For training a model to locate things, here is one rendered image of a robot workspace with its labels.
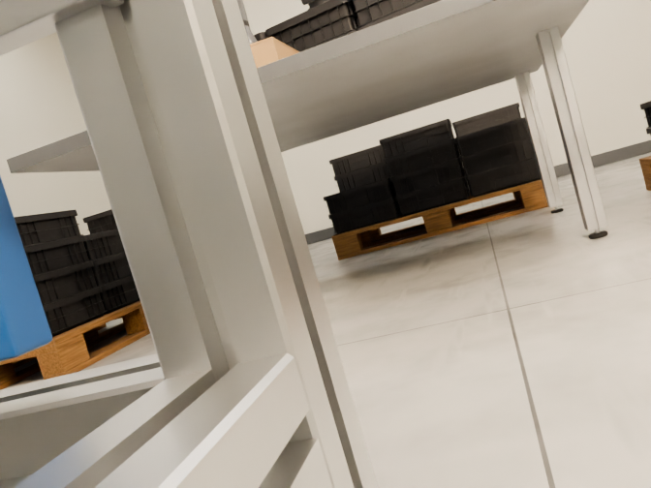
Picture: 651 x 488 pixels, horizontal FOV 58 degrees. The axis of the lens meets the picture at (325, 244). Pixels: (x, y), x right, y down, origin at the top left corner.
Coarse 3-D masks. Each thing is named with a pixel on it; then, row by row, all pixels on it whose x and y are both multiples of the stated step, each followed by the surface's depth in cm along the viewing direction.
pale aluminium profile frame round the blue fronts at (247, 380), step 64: (0, 0) 15; (64, 0) 15; (128, 0) 16; (192, 0) 15; (128, 64) 16; (192, 64) 15; (128, 128) 16; (192, 128) 15; (256, 128) 17; (128, 192) 16; (192, 192) 15; (256, 192) 16; (128, 256) 16; (192, 256) 16; (256, 256) 15; (192, 320) 16; (256, 320) 15; (320, 320) 18; (64, 384) 20; (128, 384) 17; (192, 384) 15; (256, 384) 13; (320, 384) 17; (0, 448) 18; (64, 448) 17; (128, 448) 12; (192, 448) 10; (256, 448) 12; (320, 448) 15
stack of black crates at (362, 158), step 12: (348, 156) 372; (360, 156) 371; (372, 156) 369; (384, 156) 367; (336, 168) 376; (348, 168) 374; (360, 168) 373; (372, 168) 369; (384, 168) 369; (336, 180) 377; (348, 180) 375; (360, 180) 372; (372, 180) 371
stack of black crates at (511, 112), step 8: (512, 104) 344; (488, 112) 348; (496, 112) 347; (504, 112) 347; (512, 112) 346; (464, 120) 352; (472, 120) 351; (480, 120) 350; (488, 120) 349; (496, 120) 348; (504, 120) 347; (456, 128) 354; (464, 128) 353; (472, 128) 352; (480, 128) 350; (456, 136) 359
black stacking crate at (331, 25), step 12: (324, 12) 181; (336, 12) 179; (348, 12) 178; (300, 24) 185; (312, 24) 183; (324, 24) 181; (336, 24) 180; (348, 24) 178; (276, 36) 189; (288, 36) 187; (300, 36) 185; (312, 36) 183; (324, 36) 182; (336, 36) 180; (300, 48) 186
